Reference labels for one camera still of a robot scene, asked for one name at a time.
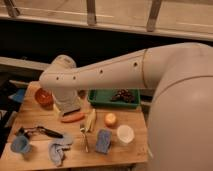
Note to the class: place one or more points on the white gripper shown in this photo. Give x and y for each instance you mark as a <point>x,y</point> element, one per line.
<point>66,101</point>

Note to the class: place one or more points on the silver fork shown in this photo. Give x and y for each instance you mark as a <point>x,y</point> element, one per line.
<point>83,131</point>

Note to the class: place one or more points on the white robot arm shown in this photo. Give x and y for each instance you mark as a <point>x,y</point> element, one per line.
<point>180,123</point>

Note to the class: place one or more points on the blue plastic cup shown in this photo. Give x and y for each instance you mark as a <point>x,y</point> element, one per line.
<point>20,145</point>

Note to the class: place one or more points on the white plastic cup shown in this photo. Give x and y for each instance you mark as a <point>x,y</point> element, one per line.
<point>125,134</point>

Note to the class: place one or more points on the orange carrot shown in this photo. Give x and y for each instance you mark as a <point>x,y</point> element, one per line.
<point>72,118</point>

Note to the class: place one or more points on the orange bowl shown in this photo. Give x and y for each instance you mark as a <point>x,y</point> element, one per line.
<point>43,97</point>

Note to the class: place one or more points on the green plastic tray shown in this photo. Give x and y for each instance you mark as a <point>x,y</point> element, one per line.
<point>102,98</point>

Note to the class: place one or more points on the yellow banana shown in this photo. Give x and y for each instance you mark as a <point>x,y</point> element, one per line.
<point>90,121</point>

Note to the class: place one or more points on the wooden table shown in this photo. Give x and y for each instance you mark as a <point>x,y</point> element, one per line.
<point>32,114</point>

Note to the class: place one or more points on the orange apple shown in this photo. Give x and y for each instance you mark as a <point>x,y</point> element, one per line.
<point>110,120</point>

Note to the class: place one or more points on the blue object beside table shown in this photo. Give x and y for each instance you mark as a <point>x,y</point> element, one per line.
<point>19,95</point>

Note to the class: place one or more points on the blue cloth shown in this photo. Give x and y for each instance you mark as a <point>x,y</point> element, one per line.
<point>57,147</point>

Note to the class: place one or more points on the blue sponge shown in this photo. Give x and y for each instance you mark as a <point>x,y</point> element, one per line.
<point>103,141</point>

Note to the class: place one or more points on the dark grape bunch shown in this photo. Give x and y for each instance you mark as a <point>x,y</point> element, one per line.
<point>123,95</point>

